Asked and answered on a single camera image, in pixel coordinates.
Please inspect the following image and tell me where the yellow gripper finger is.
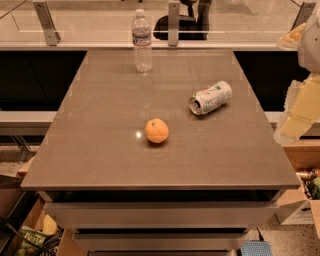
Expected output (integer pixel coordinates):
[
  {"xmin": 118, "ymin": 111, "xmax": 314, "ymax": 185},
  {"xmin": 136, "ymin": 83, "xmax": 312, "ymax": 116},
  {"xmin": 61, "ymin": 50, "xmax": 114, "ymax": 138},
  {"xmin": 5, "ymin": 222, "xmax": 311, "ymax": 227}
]
[
  {"xmin": 273, "ymin": 73, "xmax": 320, "ymax": 145},
  {"xmin": 276, "ymin": 23, "xmax": 305, "ymax": 51}
]

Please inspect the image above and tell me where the silver 7up soda can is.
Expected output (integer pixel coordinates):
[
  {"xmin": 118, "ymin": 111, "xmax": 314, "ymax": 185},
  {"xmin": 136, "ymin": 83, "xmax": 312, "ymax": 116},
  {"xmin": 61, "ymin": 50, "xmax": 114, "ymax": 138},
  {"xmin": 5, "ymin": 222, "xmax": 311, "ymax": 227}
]
[{"xmin": 189, "ymin": 81, "xmax": 232, "ymax": 115}]

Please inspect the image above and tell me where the cardboard box right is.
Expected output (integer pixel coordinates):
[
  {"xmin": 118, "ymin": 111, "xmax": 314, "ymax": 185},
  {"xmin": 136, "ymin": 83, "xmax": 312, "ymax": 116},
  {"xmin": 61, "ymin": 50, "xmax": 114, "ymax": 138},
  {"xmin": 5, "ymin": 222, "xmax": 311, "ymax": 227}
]
[{"xmin": 276, "ymin": 139, "xmax": 320, "ymax": 238}]

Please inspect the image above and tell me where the cardboard box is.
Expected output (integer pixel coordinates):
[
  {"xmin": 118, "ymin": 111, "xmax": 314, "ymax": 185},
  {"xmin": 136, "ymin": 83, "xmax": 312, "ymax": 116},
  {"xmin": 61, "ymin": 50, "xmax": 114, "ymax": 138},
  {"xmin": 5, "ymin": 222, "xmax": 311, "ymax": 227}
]
[
  {"xmin": 0, "ymin": 197, "xmax": 87, "ymax": 256},
  {"xmin": 276, "ymin": 139, "xmax": 320, "ymax": 238}
]

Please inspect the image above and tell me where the black office chair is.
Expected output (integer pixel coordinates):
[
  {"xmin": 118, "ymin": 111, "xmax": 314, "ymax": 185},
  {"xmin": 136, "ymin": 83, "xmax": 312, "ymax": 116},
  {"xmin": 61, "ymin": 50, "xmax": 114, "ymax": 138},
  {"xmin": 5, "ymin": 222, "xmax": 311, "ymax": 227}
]
[{"xmin": 153, "ymin": 0, "xmax": 212, "ymax": 42}]

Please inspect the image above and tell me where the blue perforated object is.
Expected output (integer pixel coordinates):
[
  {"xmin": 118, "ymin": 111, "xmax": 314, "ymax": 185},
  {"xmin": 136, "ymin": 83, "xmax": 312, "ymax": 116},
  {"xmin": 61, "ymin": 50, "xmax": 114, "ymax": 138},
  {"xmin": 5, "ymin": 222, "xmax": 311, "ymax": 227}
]
[{"xmin": 240, "ymin": 241, "xmax": 273, "ymax": 256}]

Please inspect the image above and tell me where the orange fruit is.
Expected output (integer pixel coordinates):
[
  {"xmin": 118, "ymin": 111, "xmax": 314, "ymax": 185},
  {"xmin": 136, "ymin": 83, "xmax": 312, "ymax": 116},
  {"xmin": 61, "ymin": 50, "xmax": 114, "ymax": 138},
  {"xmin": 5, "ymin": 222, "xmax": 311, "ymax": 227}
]
[{"xmin": 145, "ymin": 118, "xmax": 169, "ymax": 144}]

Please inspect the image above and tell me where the clear plastic water bottle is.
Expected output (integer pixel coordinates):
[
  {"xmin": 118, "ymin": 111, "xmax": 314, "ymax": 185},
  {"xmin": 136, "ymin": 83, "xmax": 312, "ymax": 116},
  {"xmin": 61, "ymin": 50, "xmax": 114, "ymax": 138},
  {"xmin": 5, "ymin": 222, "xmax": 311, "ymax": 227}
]
[{"xmin": 132, "ymin": 9, "xmax": 152, "ymax": 73}]

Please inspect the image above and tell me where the upper grey drawer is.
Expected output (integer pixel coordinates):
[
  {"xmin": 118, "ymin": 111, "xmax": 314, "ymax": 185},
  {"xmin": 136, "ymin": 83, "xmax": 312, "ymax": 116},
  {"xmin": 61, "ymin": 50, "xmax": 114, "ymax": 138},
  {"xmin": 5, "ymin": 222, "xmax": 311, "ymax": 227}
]
[{"xmin": 45, "ymin": 202, "xmax": 278, "ymax": 229}]

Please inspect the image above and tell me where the grey drawer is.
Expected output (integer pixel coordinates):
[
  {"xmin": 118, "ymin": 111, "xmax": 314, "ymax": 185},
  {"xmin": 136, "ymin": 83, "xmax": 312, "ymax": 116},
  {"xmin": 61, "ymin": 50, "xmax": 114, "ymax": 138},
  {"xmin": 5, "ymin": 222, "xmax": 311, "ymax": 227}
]
[
  {"xmin": 73, "ymin": 233, "xmax": 248, "ymax": 252},
  {"xmin": 45, "ymin": 202, "xmax": 278, "ymax": 229}
]

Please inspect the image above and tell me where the lower grey drawer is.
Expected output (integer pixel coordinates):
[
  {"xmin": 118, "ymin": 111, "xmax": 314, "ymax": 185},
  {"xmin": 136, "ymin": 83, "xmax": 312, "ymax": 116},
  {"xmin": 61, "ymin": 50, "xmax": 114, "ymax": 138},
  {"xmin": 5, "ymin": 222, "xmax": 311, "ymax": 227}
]
[{"xmin": 73, "ymin": 233, "xmax": 248, "ymax": 252}]

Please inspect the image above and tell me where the yellow object in box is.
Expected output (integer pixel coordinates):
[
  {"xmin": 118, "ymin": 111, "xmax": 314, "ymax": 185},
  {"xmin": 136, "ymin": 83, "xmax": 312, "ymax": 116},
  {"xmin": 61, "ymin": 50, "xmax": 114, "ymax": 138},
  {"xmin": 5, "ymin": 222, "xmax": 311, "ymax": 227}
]
[{"xmin": 42, "ymin": 214, "xmax": 58, "ymax": 236}]

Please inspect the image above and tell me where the cardboard box left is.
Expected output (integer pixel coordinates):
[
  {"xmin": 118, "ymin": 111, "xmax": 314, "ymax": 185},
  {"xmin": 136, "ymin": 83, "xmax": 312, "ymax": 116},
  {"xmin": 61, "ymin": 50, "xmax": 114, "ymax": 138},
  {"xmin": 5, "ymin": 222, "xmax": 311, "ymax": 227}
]
[{"xmin": 0, "ymin": 197, "xmax": 87, "ymax": 256}]

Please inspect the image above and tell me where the green snack bag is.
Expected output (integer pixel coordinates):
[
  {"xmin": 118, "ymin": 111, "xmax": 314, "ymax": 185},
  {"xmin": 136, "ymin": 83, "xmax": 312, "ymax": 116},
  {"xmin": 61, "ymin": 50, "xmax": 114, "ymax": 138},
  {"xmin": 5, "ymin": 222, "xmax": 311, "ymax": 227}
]
[{"xmin": 14, "ymin": 226, "xmax": 47, "ymax": 256}]

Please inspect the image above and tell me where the right metal railing post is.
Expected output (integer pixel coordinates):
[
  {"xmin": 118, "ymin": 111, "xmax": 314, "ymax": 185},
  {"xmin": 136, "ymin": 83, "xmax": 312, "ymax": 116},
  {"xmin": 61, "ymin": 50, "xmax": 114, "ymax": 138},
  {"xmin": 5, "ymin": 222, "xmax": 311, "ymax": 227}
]
[{"xmin": 292, "ymin": 1, "xmax": 316, "ymax": 29}]

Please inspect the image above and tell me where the metal railing post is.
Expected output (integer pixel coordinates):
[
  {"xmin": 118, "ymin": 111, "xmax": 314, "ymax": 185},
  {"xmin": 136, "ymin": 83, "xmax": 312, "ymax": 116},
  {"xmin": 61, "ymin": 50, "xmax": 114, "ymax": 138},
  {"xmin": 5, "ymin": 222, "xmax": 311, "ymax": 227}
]
[
  {"xmin": 168, "ymin": 0, "xmax": 180, "ymax": 47},
  {"xmin": 32, "ymin": 0, "xmax": 61, "ymax": 46},
  {"xmin": 292, "ymin": 1, "xmax": 316, "ymax": 29}
]

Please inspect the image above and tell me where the middle metal railing post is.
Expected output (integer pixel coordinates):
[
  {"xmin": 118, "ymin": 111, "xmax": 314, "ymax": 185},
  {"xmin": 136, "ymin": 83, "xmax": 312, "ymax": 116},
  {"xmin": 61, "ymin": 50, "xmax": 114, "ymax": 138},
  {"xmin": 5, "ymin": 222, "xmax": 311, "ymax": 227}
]
[{"xmin": 168, "ymin": 0, "xmax": 180, "ymax": 47}]

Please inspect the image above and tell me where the left metal railing post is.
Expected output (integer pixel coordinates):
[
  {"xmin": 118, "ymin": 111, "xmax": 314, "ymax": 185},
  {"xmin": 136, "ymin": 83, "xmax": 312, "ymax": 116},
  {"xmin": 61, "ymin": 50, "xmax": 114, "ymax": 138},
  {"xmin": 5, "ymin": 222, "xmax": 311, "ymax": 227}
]
[{"xmin": 32, "ymin": 0, "xmax": 61, "ymax": 46}]

